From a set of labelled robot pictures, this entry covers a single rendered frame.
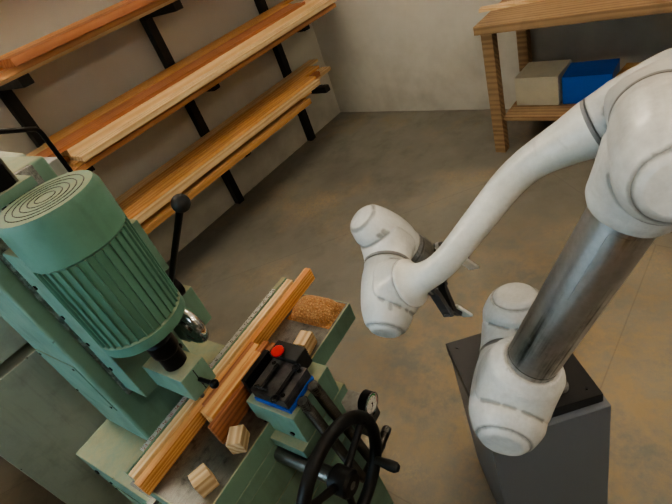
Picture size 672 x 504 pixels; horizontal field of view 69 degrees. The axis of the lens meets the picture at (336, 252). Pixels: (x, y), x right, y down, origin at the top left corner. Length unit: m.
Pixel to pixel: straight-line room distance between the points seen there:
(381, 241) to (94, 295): 0.56
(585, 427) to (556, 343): 0.51
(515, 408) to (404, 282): 0.32
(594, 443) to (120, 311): 1.18
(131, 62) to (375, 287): 2.89
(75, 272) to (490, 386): 0.78
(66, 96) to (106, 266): 2.59
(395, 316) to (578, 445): 0.69
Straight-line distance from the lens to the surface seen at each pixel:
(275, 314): 1.30
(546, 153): 0.91
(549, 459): 1.48
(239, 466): 1.11
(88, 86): 3.48
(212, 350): 1.53
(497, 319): 1.17
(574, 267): 0.83
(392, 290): 0.96
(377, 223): 1.04
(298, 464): 1.15
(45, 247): 0.87
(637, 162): 0.67
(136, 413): 1.34
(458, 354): 1.44
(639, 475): 1.98
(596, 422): 1.42
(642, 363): 2.23
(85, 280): 0.90
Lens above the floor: 1.75
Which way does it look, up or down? 35 degrees down
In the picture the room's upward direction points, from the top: 22 degrees counter-clockwise
